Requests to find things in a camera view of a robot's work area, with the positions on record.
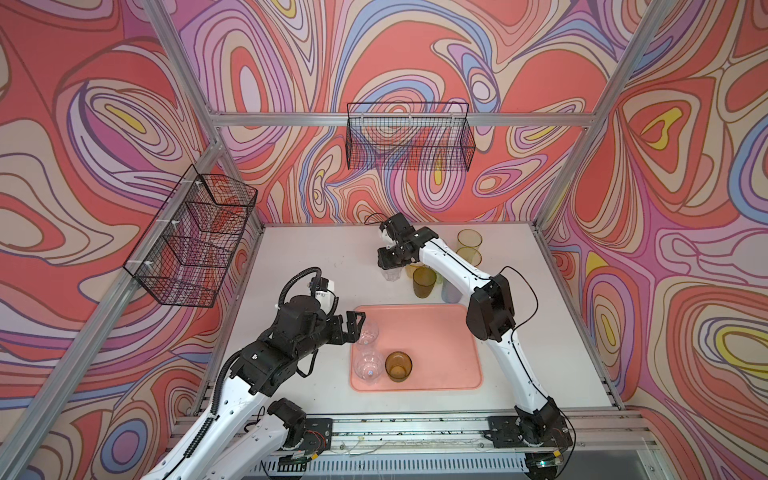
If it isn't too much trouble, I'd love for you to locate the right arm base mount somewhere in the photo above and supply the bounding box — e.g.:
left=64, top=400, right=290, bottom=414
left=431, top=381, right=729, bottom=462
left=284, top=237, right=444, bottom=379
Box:
left=482, top=415, right=574, bottom=450

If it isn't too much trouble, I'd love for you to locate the yellow glass back right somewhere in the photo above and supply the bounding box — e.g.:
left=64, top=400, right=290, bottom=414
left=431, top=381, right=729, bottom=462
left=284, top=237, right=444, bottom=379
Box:
left=457, top=228, right=483, bottom=249

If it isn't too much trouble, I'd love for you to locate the olive glass front centre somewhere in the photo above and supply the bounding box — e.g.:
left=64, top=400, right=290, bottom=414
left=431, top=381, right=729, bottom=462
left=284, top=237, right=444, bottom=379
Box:
left=412, top=266, right=437, bottom=299

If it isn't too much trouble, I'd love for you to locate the amber glass middle row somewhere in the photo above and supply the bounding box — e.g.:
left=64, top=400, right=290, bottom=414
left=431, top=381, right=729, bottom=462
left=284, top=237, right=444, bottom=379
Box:
left=405, top=263, right=422, bottom=278

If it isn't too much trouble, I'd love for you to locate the aluminium front rail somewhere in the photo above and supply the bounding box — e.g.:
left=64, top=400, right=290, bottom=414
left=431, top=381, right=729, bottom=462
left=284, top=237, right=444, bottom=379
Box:
left=240, top=411, right=673, bottom=479

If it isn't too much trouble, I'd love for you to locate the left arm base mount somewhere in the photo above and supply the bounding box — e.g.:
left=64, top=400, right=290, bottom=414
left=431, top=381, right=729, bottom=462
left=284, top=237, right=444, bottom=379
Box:
left=250, top=416, right=334, bottom=454

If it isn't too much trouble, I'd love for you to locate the left black wire basket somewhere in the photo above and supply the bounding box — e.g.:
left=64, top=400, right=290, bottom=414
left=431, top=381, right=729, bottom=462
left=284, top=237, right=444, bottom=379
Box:
left=123, top=166, right=258, bottom=308

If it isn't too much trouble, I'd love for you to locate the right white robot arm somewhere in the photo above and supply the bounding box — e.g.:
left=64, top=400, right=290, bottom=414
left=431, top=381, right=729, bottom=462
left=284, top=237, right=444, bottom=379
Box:
left=377, top=213, right=576, bottom=449

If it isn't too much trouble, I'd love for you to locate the pink plastic tray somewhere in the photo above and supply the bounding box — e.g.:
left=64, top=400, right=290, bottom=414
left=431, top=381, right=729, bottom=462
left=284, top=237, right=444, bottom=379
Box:
left=349, top=304, right=483, bottom=393

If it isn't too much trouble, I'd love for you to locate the brown glass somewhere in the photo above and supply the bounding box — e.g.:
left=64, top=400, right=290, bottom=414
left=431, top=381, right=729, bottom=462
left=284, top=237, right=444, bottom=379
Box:
left=385, top=351, right=413, bottom=383

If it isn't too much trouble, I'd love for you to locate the clear glass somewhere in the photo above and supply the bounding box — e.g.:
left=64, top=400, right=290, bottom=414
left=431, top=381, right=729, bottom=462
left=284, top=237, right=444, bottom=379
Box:
left=352, top=349, right=385, bottom=383
left=382, top=267, right=404, bottom=282
left=355, top=319, right=380, bottom=349

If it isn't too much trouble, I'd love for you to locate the yellow green glass right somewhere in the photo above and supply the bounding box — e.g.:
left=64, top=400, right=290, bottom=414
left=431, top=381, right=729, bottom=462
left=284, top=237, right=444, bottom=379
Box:
left=457, top=246, right=483, bottom=267

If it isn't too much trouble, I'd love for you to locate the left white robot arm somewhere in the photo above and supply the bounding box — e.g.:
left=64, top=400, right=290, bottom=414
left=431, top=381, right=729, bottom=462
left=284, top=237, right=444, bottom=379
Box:
left=146, top=292, right=366, bottom=479

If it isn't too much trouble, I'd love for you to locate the black wire basket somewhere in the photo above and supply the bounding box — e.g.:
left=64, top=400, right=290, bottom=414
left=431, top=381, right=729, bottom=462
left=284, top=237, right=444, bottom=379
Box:
left=123, top=166, right=258, bottom=308
left=345, top=100, right=476, bottom=172

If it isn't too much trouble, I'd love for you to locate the back black wire basket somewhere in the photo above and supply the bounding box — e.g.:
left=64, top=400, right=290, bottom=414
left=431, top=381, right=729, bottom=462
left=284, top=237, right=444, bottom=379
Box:
left=345, top=100, right=476, bottom=172

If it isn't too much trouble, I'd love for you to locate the blue tinted glass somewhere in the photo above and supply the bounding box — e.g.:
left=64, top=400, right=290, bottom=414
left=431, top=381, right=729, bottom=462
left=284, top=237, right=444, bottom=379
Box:
left=441, top=280, right=463, bottom=304

